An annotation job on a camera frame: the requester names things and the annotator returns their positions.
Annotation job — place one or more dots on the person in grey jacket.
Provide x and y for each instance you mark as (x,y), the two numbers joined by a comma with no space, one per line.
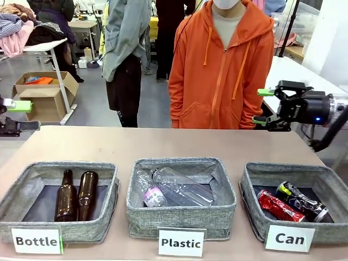
(122,35)

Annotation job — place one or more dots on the person in dark clothes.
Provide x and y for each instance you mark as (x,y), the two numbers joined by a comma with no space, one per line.
(65,30)

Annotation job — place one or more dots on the black slanted pole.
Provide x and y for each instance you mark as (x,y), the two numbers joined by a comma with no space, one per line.
(288,27)

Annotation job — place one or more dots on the person's right forearm orange sleeve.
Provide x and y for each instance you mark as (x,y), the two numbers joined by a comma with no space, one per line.
(176,103)

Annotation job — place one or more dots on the wooden top desk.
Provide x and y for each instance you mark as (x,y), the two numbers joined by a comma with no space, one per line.
(83,24)

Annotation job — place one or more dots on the black garment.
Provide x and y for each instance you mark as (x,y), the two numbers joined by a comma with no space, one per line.
(43,34)

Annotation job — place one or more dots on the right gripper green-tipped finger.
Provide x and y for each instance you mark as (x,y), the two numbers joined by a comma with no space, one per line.
(292,87)
(280,123)

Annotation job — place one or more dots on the large clear plastic bottle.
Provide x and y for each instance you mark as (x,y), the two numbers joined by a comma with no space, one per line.
(185,190)

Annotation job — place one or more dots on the grey fabric basket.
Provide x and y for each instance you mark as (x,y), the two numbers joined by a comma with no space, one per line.
(16,225)
(179,217)
(253,217)

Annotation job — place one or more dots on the crushed black can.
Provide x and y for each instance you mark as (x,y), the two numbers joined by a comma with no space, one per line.
(304,201)

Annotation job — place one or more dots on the person in black clothes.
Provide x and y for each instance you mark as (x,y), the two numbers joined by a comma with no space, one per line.
(166,40)

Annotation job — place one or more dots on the orange cloth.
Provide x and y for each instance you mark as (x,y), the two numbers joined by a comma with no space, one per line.
(40,80)

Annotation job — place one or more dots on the small white box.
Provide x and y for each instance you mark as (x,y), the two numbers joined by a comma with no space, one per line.
(82,63)

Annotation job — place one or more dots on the brown glass bottle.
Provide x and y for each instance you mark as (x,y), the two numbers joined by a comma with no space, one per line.
(66,198)
(87,195)

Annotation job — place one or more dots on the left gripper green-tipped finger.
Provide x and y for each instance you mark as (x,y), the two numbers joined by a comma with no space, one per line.
(20,106)
(11,127)

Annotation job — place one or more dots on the clear bottle with purple label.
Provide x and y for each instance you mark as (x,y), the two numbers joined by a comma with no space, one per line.
(153,197)

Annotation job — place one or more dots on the person in orange hoodie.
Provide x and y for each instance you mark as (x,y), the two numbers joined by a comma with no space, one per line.
(220,87)

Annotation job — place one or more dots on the white table with clothes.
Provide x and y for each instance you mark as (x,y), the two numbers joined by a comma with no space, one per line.
(43,45)

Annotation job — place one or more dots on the white Bottle label sign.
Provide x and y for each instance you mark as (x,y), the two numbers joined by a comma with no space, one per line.
(36,240)

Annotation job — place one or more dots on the beige bottle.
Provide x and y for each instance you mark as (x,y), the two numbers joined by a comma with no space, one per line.
(87,53)

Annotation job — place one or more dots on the pink checked cloth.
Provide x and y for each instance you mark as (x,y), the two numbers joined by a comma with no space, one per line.
(13,43)

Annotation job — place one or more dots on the open cardboard box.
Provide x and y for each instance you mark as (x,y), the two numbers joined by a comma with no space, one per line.
(40,104)

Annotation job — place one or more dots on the white face mask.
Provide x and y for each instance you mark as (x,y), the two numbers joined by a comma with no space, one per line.
(225,4)

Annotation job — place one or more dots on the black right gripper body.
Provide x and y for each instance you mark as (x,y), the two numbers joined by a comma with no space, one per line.
(310,108)

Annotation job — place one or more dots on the large white table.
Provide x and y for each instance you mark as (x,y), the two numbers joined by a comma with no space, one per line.
(293,73)

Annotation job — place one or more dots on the crushed red can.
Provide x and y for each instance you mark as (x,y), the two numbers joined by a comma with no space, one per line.
(280,206)

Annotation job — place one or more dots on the white Plastic label sign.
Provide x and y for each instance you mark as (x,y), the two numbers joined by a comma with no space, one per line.
(180,242)

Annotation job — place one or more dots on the blue checked cloth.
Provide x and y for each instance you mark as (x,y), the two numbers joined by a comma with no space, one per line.
(8,25)

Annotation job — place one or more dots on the person's left forearm orange sleeve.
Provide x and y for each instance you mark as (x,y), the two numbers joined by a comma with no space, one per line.
(255,108)

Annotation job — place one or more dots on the white Can label sign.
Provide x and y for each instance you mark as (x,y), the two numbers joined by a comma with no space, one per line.
(289,238)

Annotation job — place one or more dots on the clear plastic storage bin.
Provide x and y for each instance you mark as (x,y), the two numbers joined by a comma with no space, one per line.
(299,23)

